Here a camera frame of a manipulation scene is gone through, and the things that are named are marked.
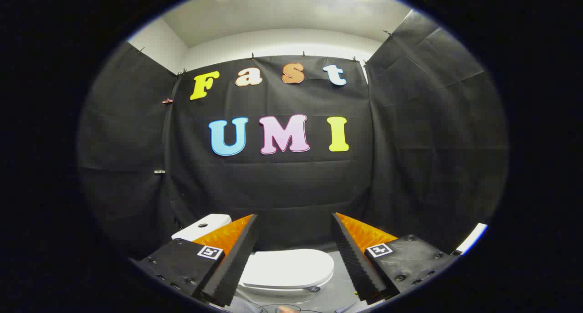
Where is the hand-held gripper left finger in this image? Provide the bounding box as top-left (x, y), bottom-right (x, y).
top-left (130, 214), bottom-right (258, 308)

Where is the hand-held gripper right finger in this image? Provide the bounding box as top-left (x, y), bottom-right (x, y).
top-left (332, 212), bottom-right (460, 305)

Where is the white toilet tank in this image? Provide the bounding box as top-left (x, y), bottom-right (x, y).
top-left (171, 214), bottom-right (232, 242)

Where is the white toilet bowl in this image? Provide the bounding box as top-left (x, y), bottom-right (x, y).
top-left (237, 277), bottom-right (334, 301)

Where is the black backdrop cloth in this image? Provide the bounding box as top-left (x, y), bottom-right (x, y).
top-left (77, 10), bottom-right (509, 261)

